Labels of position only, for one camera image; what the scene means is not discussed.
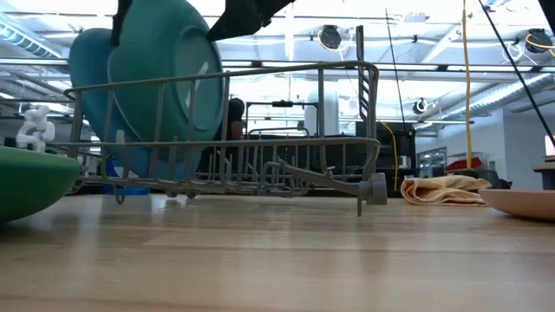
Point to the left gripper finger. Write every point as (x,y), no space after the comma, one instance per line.
(247,15)
(119,21)

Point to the blue plate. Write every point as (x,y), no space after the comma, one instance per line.
(89,86)

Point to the teal plate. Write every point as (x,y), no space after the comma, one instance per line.
(173,73)

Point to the dark green plate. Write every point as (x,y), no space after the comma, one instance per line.
(30,182)

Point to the pink plate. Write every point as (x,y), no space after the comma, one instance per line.
(520,203)

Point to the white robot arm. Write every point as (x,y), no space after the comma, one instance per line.
(37,128)

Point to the person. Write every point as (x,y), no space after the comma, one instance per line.
(236,119)

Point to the yellow checked dish towel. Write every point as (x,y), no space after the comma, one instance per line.
(438,190)

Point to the red storage bin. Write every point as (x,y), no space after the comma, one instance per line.
(464,164)

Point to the black aluminium table frame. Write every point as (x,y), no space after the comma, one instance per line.
(359,43)

